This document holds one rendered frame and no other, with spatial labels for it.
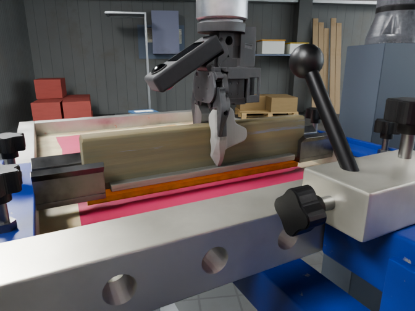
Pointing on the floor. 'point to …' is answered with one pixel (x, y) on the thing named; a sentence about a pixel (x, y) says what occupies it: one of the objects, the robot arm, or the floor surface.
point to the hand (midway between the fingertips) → (207, 155)
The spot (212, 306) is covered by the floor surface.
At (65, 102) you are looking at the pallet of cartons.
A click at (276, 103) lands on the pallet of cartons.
